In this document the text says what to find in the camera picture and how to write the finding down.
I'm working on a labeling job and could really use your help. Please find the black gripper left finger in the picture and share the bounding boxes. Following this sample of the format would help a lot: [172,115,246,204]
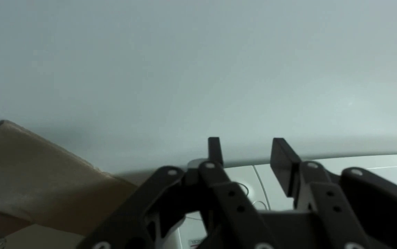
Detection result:
[77,136,277,249]

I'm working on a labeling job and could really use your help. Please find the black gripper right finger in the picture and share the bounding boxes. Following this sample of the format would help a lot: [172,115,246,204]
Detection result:
[269,138,397,249]

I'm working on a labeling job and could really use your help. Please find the white microwave oven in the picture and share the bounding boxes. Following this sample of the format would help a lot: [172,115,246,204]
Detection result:
[160,153,397,249]

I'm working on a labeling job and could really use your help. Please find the brown paper patch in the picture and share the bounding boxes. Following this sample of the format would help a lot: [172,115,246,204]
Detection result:
[0,120,139,239]
[1,223,85,249]

